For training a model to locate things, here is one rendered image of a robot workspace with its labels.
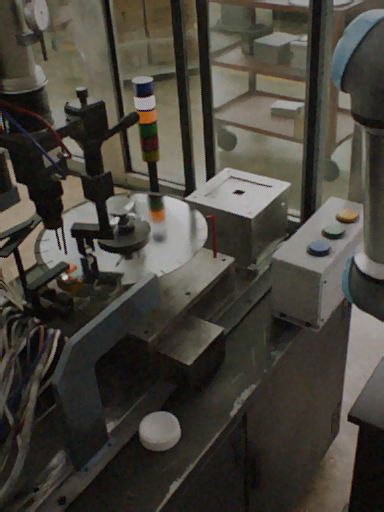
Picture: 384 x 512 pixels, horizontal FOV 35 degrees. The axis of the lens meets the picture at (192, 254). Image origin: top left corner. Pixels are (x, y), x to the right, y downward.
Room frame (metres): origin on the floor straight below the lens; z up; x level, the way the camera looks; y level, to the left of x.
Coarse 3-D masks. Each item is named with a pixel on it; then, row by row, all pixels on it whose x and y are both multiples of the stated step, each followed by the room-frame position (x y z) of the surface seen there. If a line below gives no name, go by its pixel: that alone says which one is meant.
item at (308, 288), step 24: (312, 216) 1.14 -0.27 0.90; (360, 216) 1.12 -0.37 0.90; (288, 240) 1.05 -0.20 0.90; (312, 240) 1.04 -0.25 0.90; (336, 240) 1.04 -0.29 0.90; (360, 240) 1.09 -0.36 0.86; (288, 264) 0.97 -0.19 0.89; (312, 264) 0.96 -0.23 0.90; (336, 264) 0.99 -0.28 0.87; (288, 288) 0.97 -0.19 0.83; (312, 288) 0.94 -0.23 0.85; (336, 288) 1.00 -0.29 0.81; (288, 312) 0.97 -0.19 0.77; (312, 312) 0.94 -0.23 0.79
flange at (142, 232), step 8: (136, 224) 1.05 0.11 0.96; (144, 224) 1.05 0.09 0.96; (120, 232) 1.02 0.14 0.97; (128, 232) 1.02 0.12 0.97; (136, 232) 1.02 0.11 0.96; (144, 232) 1.02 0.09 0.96; (96, 240) 1.02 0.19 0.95; (104, 240) 1.01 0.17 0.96; (112, 240) 1.00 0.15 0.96; (120, 240) 1.00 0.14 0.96; (128, 240) 1.00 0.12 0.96; (136, 240) 1.00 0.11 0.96; (144, 240) 1.00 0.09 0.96; (112, 248) 0.99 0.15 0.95; (120, 248) 0.98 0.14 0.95; (128, 248) 0.98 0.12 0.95
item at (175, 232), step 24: (72, 216) 1.13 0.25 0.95; (96, 216) 1.12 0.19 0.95; (144, 216) 1.10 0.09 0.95; (168, 216) 1.10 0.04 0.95; (192, 216) 1.09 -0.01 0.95; (72, 240) 1.03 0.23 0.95; (168, 240) 1.00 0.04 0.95; (192, 240) 1.00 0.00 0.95; (48, 264) 0.95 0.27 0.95; (96, 264) 0.94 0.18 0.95; (120, 264) 0.94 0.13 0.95; (144, 264) 0.93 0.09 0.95; (168, 264) 0.92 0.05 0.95
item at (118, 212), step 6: (132, 204) 1.07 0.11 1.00; (114, 210) 1.04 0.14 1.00; (120, 210) 1.04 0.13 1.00; (126, 210) 1.04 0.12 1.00; (114, 216) 1.03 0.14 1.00; (120, 216) 1.02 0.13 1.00; (126, 216) 1.03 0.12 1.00; (132, 216) 1.02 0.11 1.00; (138, 216) 1.02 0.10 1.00; (114, 222) 1.01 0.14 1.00; (120, 222) 1.02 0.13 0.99; (126, 222) 1.03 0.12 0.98
